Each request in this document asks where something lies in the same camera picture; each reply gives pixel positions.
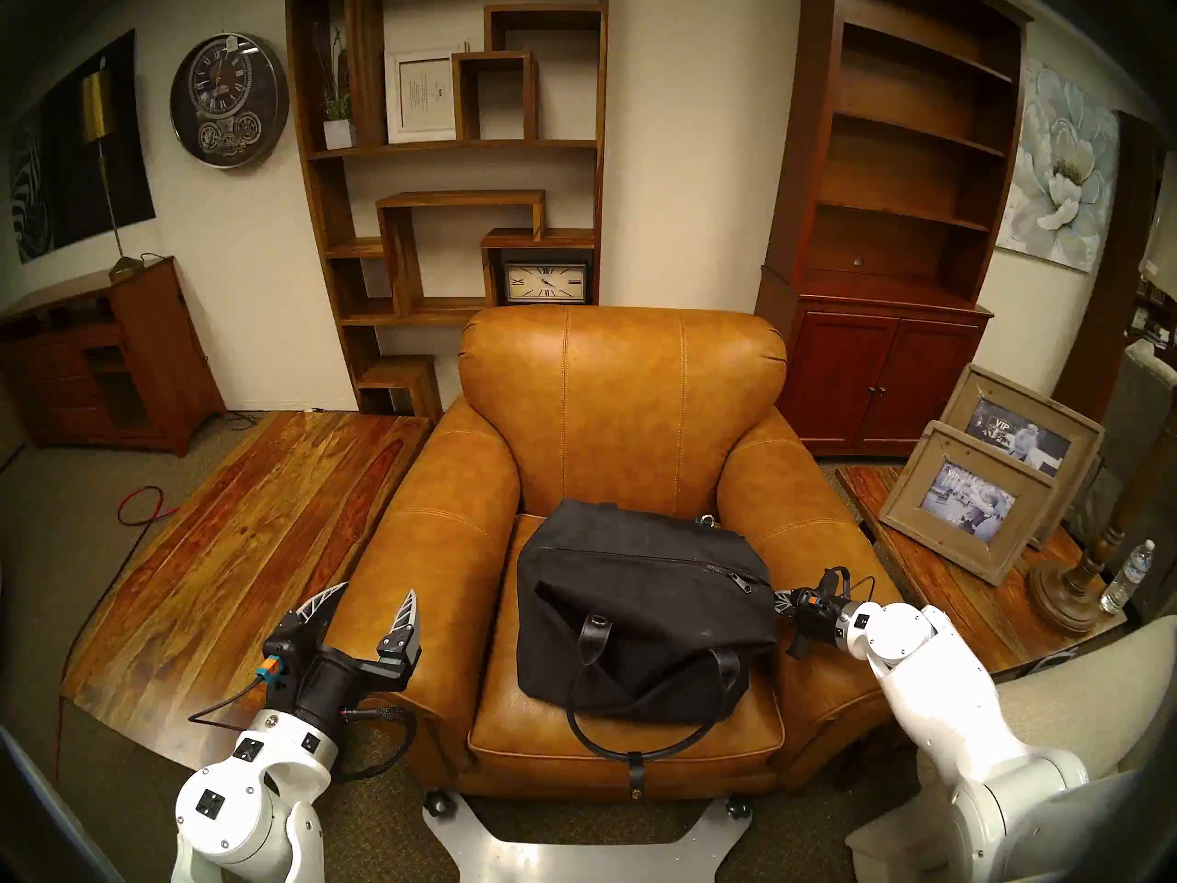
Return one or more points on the white framed certificate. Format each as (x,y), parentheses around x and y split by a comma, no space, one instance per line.
(421,95)

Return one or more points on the large rustic picture frame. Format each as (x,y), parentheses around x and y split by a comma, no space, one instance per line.
(1019,438)

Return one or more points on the dark zebra wall art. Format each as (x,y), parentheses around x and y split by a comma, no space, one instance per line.
(55,173)

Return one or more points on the round black wall clock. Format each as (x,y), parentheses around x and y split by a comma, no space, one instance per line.
(228,99)

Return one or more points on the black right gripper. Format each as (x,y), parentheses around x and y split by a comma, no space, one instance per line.
(820,616)

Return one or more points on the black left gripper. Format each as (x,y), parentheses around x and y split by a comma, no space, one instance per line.
(326,688)

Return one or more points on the turned wooden lamp base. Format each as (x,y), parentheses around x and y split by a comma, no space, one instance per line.
(1067,596)

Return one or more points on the striped wooden coffee table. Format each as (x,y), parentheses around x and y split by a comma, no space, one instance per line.
(248,532)

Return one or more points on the small potted plant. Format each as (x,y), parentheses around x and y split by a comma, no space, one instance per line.
(338,134)

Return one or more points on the black zippered duffel bag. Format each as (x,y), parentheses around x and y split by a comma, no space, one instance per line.
(634,605)

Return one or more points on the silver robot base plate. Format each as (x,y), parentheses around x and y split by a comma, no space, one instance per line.
(579,861)

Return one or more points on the clear plastic water bottle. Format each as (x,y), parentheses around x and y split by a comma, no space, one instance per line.
(1126,582)

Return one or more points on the rectangular mantel clock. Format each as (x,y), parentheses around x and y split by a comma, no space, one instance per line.
(546,283)

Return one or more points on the beige fabric sofa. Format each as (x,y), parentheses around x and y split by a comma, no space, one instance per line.
(1085,697)

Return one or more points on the wooden side table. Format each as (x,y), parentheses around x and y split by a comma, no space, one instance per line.
(956,568)

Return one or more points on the brown wooden media cabinet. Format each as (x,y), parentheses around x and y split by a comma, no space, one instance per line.
(156,357)

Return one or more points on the grey upholstered chair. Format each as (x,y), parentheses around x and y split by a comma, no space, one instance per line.
(1136,421)

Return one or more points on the small rustic picture frame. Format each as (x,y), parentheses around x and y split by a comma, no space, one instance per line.
(967,502)

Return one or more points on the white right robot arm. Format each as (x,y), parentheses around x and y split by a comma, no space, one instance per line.
(956,697)

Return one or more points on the tan leather armchair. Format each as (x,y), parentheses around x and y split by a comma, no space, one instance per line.
(625,394)

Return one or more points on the cherry wood hutch bookcase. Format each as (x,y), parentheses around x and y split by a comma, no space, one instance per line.
(874,375)

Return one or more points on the open wooden shelf unit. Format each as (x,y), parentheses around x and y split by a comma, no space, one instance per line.
(403,256)

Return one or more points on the white flower canvas painting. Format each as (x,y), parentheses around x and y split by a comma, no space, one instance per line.
(1057,168)

